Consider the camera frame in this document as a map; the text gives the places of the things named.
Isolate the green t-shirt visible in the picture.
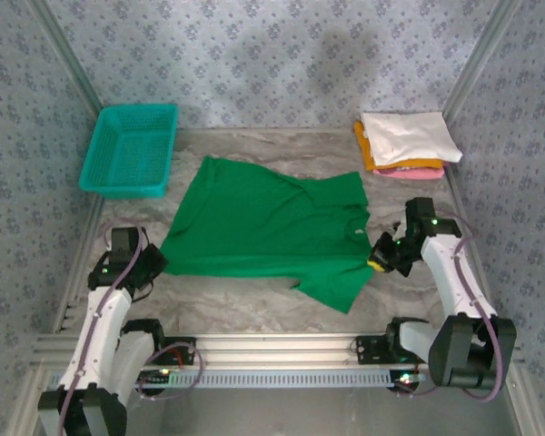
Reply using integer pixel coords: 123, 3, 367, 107
158, 154, 374, 315

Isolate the pink folded t-shirt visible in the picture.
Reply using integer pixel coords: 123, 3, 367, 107
372, 166, 446, 182

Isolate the orange folded t-shirt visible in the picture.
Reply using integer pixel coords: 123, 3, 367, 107
352, 120, 446, 173

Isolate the white folded t-shirt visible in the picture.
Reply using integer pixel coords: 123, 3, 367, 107
361, 111, 463, 167

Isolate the teal plastic basket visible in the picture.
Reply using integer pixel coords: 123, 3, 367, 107
78, 104, 179, 200

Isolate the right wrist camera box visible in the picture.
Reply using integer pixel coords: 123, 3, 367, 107
374, 231, 399, 255

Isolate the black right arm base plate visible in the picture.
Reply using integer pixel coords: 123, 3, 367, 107
354, 335, 439, 365

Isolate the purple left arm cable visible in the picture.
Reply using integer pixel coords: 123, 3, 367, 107
56, 224, 205, 436

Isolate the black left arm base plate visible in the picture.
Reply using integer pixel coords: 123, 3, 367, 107
135, 336, 197, 367

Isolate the aluminium mounting rail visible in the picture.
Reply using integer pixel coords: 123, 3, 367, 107
31, 331, 526, 369

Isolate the grey slotted cable duct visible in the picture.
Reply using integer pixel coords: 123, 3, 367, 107
135, 370, 391, 390

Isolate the aluminium frame post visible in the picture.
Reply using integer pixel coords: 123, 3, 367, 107
29, 0, 105, 114

